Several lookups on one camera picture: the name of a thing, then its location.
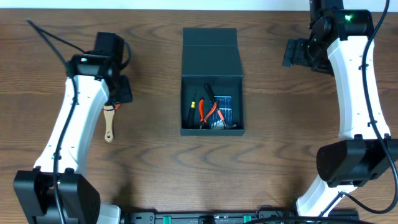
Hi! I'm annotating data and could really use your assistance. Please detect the orange scraper wooden handle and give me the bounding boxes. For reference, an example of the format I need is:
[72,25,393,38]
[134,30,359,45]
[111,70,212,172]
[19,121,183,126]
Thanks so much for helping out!
[102,104,121,142]

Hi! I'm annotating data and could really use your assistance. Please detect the yellow black screwdriver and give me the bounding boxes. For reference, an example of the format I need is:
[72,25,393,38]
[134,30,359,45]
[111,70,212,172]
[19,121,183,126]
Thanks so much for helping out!
[187,91,197,128]

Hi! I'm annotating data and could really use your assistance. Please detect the red black cutting pliers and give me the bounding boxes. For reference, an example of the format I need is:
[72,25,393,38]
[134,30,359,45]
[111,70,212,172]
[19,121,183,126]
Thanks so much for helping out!
[198,97,218,130]

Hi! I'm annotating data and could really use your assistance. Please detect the clear precision screwdriver case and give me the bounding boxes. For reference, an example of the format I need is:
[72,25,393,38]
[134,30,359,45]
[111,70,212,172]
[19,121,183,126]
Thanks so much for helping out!
[209,96,233,129]

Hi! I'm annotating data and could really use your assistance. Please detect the small black handled hammer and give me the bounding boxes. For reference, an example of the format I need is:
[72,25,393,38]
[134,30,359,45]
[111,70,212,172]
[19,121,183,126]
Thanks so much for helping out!
[204,84,237,129]

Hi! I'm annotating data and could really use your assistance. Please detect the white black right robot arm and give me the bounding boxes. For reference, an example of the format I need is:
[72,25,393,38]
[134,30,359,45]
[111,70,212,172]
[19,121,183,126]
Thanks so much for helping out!
[282,0,397,220]

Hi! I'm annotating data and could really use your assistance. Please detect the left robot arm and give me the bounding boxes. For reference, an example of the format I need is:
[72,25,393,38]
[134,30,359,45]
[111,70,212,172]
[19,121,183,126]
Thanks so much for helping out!
[13,32,132,223]

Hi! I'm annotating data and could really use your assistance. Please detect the dark green open box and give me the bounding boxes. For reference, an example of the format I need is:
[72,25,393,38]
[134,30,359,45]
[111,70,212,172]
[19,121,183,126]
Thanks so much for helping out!
[180,27,245,136]

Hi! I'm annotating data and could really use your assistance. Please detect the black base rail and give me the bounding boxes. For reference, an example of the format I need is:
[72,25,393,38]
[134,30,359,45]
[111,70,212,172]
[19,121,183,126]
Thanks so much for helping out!
[119,210,360,224]

